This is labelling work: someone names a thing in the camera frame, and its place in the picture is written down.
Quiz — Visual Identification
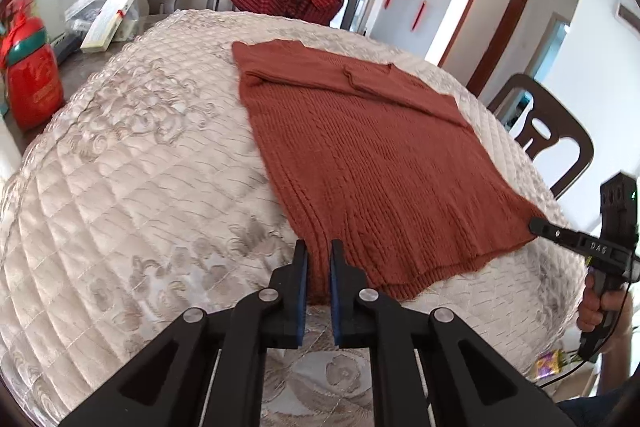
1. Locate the person's right hand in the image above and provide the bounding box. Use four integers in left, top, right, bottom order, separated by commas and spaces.
576, 274, 608, 334

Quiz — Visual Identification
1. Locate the person's dark blue clothing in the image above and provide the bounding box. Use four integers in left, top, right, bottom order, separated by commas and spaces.
555, 387, 640, 427

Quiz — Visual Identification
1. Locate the person's right forearm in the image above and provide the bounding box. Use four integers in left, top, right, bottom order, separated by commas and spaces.
597, 297, 640, 390

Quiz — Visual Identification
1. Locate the white box with red label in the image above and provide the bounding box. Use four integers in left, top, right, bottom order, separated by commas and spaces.
80, 0, 137, 54

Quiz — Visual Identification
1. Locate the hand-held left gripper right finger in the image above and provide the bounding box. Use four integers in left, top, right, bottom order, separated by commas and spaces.
330, 241, 576, 427

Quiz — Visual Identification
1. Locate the black cable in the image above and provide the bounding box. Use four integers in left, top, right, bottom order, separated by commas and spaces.
537, 282, 633, 390

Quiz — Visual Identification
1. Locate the beige quilted blanket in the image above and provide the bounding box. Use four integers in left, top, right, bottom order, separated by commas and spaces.
0, 9, 583, 427

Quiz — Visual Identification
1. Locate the black tray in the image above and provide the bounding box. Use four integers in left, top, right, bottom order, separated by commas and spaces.
52, 32, 83, 62

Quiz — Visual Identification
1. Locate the colourful snack packet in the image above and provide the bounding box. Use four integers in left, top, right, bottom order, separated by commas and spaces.
535, 349, 568, 380

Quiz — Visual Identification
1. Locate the wooden door frame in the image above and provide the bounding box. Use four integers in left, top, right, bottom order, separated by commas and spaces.
437, 0, 530, 98

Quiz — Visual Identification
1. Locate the red jar with green band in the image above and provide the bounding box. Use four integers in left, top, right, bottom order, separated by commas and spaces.
0, 0, 65, 131

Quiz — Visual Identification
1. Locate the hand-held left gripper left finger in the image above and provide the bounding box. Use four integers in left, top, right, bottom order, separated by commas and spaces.
57, 239, 308, 427

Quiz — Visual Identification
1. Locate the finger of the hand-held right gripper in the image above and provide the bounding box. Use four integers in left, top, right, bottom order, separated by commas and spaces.
529, 217, 582, 254

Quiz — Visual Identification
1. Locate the rust knit sweater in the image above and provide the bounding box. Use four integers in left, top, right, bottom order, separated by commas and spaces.
231, 39, 548, 300

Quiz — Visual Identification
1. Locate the wall air vent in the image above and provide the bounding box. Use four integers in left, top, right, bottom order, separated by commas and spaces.
617, 2, 640, 28

